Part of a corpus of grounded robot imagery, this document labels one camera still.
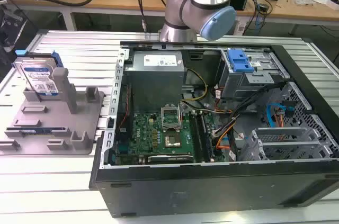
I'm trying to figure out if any CPU socket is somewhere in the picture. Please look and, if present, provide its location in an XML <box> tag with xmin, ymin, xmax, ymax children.
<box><xmin>163</xmin><ymin>131</ymin><xmax>183</xmax><ymax>149</ymax></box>

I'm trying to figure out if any metal socket cover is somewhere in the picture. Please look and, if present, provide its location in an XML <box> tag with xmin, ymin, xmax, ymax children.
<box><xmin>160</xmin><ymin>106</ymin><xmax>183</xmax><ymax>131</ymax></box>

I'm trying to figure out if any orange wire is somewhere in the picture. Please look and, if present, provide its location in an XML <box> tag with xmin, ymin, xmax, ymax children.
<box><xmin>216</xmin><ymin>126</ymin><xmax>236</xmax><ymax>151</ymax></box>

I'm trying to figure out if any silver disk bay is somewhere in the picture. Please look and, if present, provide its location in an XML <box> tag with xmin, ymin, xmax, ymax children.
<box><xmin>245</xmin><ymin>127</ymin><xmax>335</xmax><ymax>162</ymax></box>

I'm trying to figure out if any yellow black power wire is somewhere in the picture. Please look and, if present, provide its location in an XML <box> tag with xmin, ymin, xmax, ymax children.
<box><xmin>182</xmin><ymin>68</ymin><xmax>208</xmax><ymax>102</ymax></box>

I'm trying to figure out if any green motherboard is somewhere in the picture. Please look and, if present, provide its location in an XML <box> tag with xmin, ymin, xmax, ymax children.
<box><xmin>113</xmin><ymin>107</ymin><xmax>220</xmax><ymax>164</ymax></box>

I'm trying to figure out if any black graphics card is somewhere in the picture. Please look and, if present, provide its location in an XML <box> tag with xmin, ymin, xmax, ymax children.
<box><xmin>147</xmin><ymin>154</ymin><xmax>194</xmax><ymax>164</ymax></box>

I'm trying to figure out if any grey parts rack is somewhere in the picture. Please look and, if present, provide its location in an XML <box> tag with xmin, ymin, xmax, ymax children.
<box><xmin>0</xmin><ymin>67</ymin><xmax>105</xmax><ymax>156</ymax></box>

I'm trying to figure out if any black equipment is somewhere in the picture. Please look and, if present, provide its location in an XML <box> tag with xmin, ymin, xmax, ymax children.
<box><xmin>0</xmin><ymin>3</ymin><xmax>35</xmax><ymax>76</ymax></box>

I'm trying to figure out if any blue drive bay latch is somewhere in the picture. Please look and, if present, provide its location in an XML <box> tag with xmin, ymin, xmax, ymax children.
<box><xmin>226</xmin><ymin>48</ymin><xmax>255</xmax><ymax>73</ymax></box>

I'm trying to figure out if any black open PC case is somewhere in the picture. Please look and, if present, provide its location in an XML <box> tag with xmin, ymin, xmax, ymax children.
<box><xmin>88</xmin><ymin>40</ymin><xmax>339</xmax><ymax>218</ymax></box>

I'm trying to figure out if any hard disk in blue carrier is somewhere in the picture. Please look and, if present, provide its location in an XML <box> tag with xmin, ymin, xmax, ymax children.
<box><xmin>13</xmin><ymin>50</ymin><xmax>64</xmax><ymax>97</ymax></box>

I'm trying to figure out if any RAM stick with blue label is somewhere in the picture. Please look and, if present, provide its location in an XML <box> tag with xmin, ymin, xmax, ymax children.
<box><xmin>6</xmin><ymin>127</ymin><xmax>67</xmax><ymax>136</ymax></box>

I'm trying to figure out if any black RAM slot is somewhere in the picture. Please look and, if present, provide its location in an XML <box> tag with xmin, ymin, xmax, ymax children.
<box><xmin>190</xmin><ymin>112</ymin><xmax>215</xmax><ymax>162</ymax></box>

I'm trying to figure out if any black bundled wire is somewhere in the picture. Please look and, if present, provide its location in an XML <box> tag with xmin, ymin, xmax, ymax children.
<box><xmin>211</xmin><ymin>82</ymin><xmax>288</xmax><ymax>140</ymax></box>

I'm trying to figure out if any silver drive cage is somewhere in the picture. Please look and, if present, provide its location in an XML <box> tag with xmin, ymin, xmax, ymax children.
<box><xmin>215</xmin><ymin>48</ymin><xmax>291</xmax><ymax>100</ymax></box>

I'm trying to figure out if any blue SATA wire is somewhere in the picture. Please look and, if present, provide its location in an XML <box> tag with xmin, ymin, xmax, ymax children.
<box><xmin>265</xmin><ymin>103</ymin><xmax>295</xmax><ymax>129</ymax></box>

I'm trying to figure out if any grey power supply unit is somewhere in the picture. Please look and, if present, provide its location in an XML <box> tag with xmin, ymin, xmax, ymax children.
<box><xmin>124</xmin><ymin>50</ymin><xmax>185</xmax><ymax>112</ymax></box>

